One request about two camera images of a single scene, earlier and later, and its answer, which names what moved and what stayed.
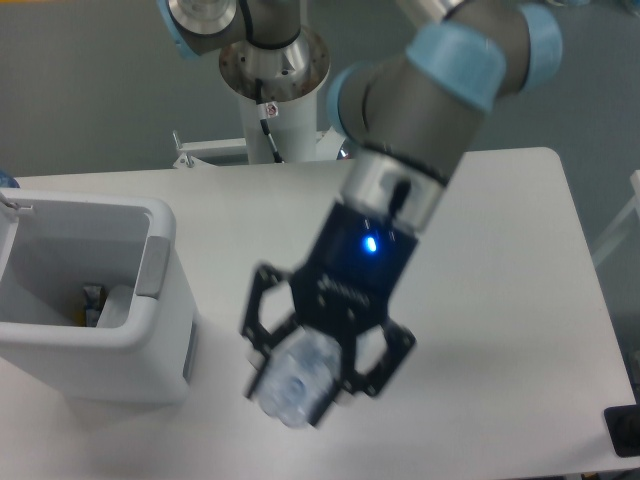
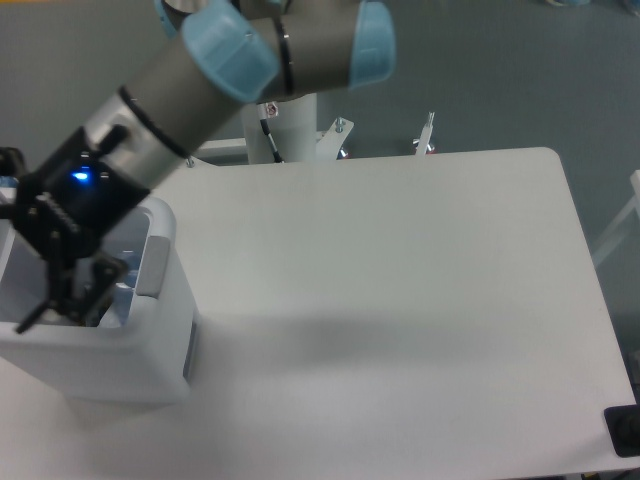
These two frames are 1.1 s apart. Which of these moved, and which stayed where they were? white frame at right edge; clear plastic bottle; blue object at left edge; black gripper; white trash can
Moved: black gripper; clear plastic bottle
Stayed: white trash can; white frame at right edge; blue object at left edge
